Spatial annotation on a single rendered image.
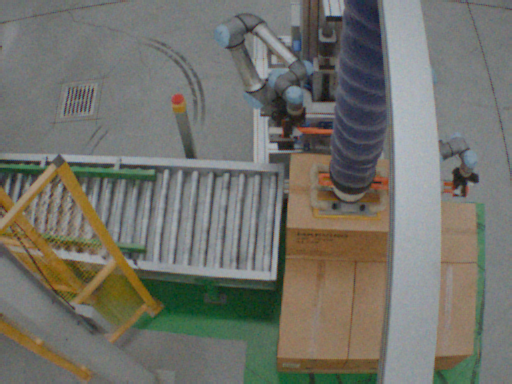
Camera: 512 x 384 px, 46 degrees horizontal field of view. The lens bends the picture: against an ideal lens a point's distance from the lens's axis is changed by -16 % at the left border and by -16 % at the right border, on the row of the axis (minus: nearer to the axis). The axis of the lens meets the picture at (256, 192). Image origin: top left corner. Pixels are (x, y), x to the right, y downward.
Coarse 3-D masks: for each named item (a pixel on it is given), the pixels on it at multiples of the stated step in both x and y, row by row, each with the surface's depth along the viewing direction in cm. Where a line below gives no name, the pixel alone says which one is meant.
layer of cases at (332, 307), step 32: (448, 224) 390; (288, 256) 387; (448, 256) 381; (288, 288) 379; (320, 288) 378; (352, 288) 377; (384, 288) 376; (448, 288) 373; (288, 320) 371; (320, 320) 370; (352, 320) 369; (448, 320) 364; (288, 352) 363; (320, 352) 362; (352, 352) 361; (448, 352) 356
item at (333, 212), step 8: (320, 200) 339; (328, 200) 339; (336, 200) 339; (360, 200) 339; (368, 200) 339; (328, 208) 337; (336, 208) 336; (360, 208) 334; (368, 208) 336; (320, 216) 336; (328, 216) 336; (336, 216) 336; (344, 216) 336; (352, 216) 336; (360, 216) 335; (368, 216) 335; (376, 216) 335
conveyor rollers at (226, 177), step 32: (96, 192) 407; (160, 192) 407; (192, 192) 405; (224, 192) 404; (256, 192) 403; (32, 224) 401; (128, 224) 398; (160, 224) 397; (192, 224) 397; (224, 224) 396; (256, 224) 395; (128, 256) 390; (160, 256) 391
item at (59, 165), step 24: (48, 168) 240; (72, 192) 260; (72, 216) 278; (96, 216) 290; (24, 240) 254; (24, 264) 265; (96, 264) 326; (120, 264) 343; (144, 288) 392; (120, 312) 393; (24, 336) 303
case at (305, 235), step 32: (320, 160) 351; (384, 160) 350; (288, 192) 344; (320, 192) 344; (288, 224) 337; (320, 224) 337; (352, 224) 336; (384, 224) 335; (320, 256) 371; (352, 256) 369; (384, 256) 367
